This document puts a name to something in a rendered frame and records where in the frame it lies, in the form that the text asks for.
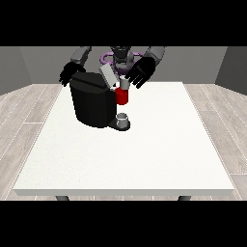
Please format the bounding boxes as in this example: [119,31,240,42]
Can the small grey coffee pod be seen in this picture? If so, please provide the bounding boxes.
[119,75,130,91]

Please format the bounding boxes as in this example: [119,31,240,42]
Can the red pod holder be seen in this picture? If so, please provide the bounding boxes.
[114,87,130,106]

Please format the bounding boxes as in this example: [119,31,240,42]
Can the black coffee machine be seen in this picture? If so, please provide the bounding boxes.
[69,70,131,131]

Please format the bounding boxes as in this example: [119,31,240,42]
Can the pale grey machine lid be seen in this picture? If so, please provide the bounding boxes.
[98,63,120,87]

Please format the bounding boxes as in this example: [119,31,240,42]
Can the small grey cup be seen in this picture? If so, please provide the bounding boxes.
[116,112,130,129]

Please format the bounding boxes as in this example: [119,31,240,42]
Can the grey robot trunk purple rings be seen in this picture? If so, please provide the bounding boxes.
[99,46,145,77]

